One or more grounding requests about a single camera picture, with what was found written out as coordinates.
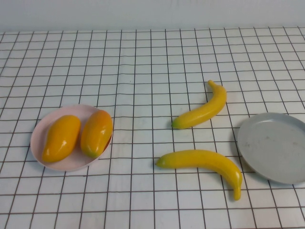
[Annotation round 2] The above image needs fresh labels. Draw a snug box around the small yellow plastic banana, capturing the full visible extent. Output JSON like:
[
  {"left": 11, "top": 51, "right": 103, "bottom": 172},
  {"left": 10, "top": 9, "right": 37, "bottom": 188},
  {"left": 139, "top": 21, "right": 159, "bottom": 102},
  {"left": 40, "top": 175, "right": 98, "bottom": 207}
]
[{"left": 171, "top": 80, "right": 228, "bottom": 130}]

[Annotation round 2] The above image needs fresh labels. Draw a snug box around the orange mango with green tip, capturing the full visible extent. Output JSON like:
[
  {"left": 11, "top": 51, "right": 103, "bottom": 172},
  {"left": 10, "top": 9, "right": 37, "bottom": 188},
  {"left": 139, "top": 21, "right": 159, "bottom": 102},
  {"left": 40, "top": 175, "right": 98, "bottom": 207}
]
[{"left": 80, "top": 110, "right": 113, "bottom": 159}]

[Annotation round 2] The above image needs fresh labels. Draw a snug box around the large yellow plastic banana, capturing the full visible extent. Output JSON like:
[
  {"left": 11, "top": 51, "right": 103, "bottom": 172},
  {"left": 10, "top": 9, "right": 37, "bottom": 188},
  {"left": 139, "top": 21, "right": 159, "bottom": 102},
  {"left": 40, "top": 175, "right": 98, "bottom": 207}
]
[{"left": 156, "top": 149, "right": 243, "bottom": 201}]

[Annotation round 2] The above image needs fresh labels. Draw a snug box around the plain yellow-orange mango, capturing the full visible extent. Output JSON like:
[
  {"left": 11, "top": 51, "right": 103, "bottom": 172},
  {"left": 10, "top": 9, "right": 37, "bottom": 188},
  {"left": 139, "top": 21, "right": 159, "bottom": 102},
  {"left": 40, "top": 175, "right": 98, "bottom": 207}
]
[{"left": 42, "top": 114, "right": 82, "bottom": 163}]

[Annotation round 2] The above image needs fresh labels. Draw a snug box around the pink round plate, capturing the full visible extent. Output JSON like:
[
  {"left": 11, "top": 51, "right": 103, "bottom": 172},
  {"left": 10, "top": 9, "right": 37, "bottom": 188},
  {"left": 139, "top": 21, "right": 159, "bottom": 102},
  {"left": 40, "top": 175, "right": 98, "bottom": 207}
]
[{"left": 30, "top": 104, "right": 113, "bottom": 172}]

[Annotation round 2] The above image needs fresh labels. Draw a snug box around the grey round plate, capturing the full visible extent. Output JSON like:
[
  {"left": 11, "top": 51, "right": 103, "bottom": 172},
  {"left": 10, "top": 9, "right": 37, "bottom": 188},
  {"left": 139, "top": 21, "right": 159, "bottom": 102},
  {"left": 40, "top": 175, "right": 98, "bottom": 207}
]
[{"left": 237, "top": 112, "right": 305, "bottom": 185}]

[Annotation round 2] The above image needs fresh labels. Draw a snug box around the white black-grid tablecloth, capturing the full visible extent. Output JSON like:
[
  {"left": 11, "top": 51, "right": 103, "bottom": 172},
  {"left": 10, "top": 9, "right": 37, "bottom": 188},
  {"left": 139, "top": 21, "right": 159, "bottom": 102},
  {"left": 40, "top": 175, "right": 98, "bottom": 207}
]
[{"left": 0, "top": 25, "right": 305, "bottom": 229}]

